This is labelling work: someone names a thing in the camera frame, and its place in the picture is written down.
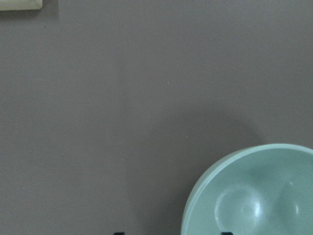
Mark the green bowl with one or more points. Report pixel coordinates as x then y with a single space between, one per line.
261 190

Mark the cream rabbit serving tray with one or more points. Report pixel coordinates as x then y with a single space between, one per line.
8 5

